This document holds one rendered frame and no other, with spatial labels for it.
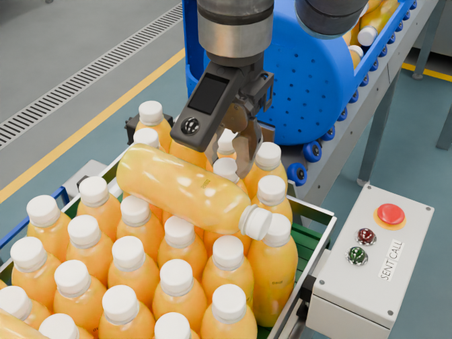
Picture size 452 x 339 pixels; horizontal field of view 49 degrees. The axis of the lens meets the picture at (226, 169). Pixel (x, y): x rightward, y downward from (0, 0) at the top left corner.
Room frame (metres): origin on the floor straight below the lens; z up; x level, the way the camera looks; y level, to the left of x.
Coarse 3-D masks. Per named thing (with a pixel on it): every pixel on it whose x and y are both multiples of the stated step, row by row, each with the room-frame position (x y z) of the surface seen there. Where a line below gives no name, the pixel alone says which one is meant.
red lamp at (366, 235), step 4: (364, 228) 0.42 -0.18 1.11; (360, 232) 0.41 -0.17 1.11; (364, 232) 0.41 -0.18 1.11; (368, 232) 0.41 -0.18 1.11; (372, 232) 0.41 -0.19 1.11; (360, 236) 0.41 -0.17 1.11; (364, 236) 0.41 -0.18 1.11; (368, 236) 0.41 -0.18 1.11; (372, 236) 0.41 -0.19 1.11; (360, 240) 0.41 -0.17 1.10; (364, 240) 0.40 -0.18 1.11; (368, 240) 0.40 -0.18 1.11; (372, 240) 0.40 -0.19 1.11
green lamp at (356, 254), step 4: (352, 248) 0.39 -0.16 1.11; (356, 248) 0.39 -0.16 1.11; (360, 248) 0.39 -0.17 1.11; (348, 252) 0.38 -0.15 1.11; (352, 252) 0.38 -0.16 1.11; (356, 252) 0.38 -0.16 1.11; (360, 252) 0.38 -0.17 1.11; (364, 252) 0.38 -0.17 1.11; (348, 256) 0.38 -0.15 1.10; (352, 256) 0.38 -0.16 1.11; (356, 256) 0.37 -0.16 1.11; (360, 256) 0.37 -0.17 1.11; (364, 256) 0.38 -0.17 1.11; (352, 260) 0.37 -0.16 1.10; (356, 260) 0.37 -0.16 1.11; (360, 260) 0.37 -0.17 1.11
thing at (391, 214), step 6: (384, 204) 0.46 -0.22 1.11; (390, 204) 0.46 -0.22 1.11; (378, 210) 0.45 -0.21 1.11; (384, 210) 0.45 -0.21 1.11; (390, 210) 0.45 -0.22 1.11; (396, 210) 0.45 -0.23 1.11; (402, 210) 0.45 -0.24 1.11; (378, 216) 0.44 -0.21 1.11; (384, 216) 0.44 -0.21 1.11; (390, 216) 0.44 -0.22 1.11; (396, 216) 0.44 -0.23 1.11; (402, 216) 0.44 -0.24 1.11; (390, 222) 0.43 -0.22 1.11; (396, 222) 0.43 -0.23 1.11
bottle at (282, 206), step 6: (252, 198) 0.51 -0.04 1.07; (258, 198) 0.49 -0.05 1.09; (282, 198) 0.49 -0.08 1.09; (252, 204) 0.50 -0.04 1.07; (258, 204) 0.49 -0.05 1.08; (264, 204) 0.49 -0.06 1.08; (270, 204) 0.48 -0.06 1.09; (276, 204) 0.48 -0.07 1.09; (282, 204) 0.49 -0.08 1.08; (288, 204) 0.50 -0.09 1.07; (270, 210) 0.48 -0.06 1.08; (276, 210) 0.48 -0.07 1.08; (282, 210) 0.48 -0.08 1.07; (288, 210) 0.49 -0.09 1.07; (288, 216) 0.48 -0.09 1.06
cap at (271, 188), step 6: (264, 180) 0.51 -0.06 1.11; (270, 180) 0.51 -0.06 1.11; (276, 180) 0.51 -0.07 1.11; (282, 180) 0.51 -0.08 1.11; (258, 186) 0.50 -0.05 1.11; (264, 186) 0.50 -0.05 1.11; (270, 186) 0.50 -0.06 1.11; (276, 186) 0.50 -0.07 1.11; (282, 186) 0.50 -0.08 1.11; (258, 192) 0.50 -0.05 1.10; (264, 192) 0.49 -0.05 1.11; (270, 192) 0.48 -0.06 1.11; (276, 192) 0.49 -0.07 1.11; (282, 192) 0.49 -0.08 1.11; (264, 198) 0.49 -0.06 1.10; (270, 198) 0.48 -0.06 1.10; (276, 198) 0.48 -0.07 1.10
